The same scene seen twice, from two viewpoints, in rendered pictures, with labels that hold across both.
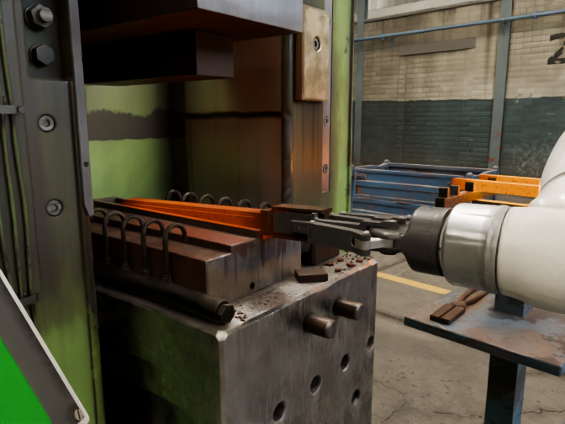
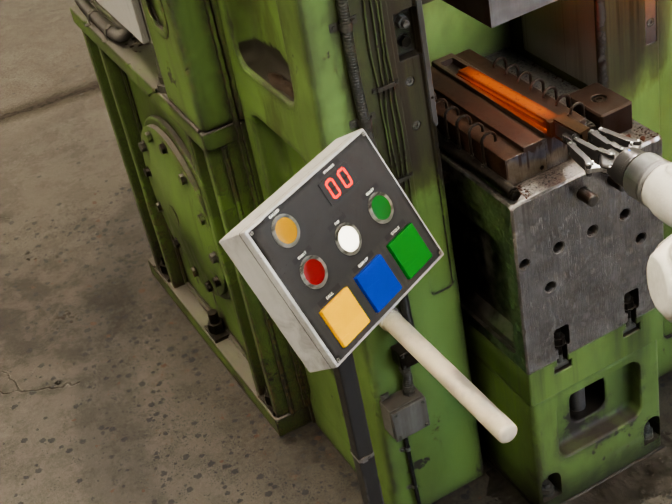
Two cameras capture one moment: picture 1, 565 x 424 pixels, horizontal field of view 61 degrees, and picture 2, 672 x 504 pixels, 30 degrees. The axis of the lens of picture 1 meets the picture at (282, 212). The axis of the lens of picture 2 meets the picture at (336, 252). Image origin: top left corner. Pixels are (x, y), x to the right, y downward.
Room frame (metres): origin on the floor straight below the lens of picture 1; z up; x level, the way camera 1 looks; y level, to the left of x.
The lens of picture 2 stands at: (-1.40, -0.63, 2.34)
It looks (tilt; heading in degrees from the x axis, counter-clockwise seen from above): 36 degrees down; 30
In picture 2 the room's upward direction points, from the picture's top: 12 degrees counter-clockwise
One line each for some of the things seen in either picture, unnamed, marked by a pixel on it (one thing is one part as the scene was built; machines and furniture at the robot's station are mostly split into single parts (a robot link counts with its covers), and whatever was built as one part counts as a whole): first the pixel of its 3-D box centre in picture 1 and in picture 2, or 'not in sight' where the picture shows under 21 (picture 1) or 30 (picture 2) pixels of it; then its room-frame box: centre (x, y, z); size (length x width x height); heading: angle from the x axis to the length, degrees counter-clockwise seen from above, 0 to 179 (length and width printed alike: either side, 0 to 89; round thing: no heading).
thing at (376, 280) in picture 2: not in sight; (376, 283); (0.12, 0.19, 1.01); 0.07 x 0.05 x 0.07; 167
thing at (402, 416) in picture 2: not in sight; (404, 412); (0.43, 0.35, 0.36); 0.09 x 0.07 x 0.12; 142
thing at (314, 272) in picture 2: not in sight; (313, 272); (0.04, 0.25, 1.09); 0.05 x 0.03 x 0.04; 142
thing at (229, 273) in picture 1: (162, 237); (487, 112); (0.77, 0.20, 0.96); 0.42 x 0.20 x 0.09; 52
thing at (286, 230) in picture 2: not in sight; (285, 230); (0.05, 0.30, 1.16); 0.05 x 0.03 x 0.04; 142
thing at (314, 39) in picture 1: (312, 55); not in sight; (0.97, -0.06, 1.27); 0.09 x 0.02 x 0.17; 142
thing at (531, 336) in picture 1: (512, 313); not in sight; (0.99, -0.50, 0.74); 0.40 x 0.30 x 0.02; 135
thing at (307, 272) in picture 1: (311, 275); not in sight; (0.69, -0.04, 0.92); 0.04 x 0.03 x 0.01; 100
